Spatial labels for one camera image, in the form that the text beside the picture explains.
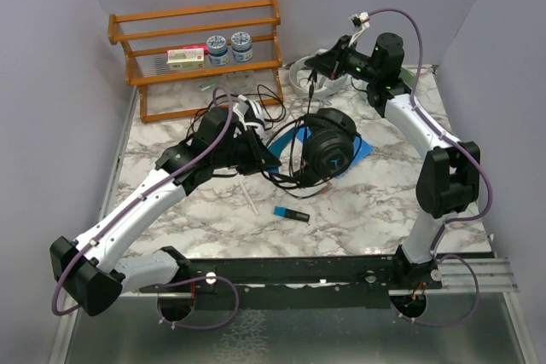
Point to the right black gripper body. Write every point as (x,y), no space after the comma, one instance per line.
(357,64)

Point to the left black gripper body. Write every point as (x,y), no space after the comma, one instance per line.
(242,153)

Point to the black white headphones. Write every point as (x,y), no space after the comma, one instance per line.
(260,125)

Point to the black blue headphones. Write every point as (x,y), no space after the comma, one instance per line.
(298,182)

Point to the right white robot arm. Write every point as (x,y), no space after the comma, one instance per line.
(449,180)

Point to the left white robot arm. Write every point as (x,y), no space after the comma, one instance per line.
(89,268)

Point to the grey white headphones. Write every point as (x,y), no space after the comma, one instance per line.
(300,83)

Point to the mint green headphones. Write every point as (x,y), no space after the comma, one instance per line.
(408,77)

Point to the white stick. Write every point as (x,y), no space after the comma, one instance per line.
(248,198)

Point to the blue black highlighter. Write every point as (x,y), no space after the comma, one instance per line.
(291,214)

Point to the blue notebook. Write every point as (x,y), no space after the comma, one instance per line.
(358,151)

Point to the right blue white jar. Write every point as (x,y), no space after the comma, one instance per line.
(242,46)

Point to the blue white jar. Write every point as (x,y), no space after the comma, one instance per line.
(217,49)
(242,46)

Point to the wooden shelf rack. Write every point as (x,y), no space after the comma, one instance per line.
(164,94)

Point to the left blue white jar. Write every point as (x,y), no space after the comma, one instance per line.
(217,49)

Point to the white red box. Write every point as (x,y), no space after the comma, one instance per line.
(185,59)

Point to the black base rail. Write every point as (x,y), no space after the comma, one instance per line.
(296,282)

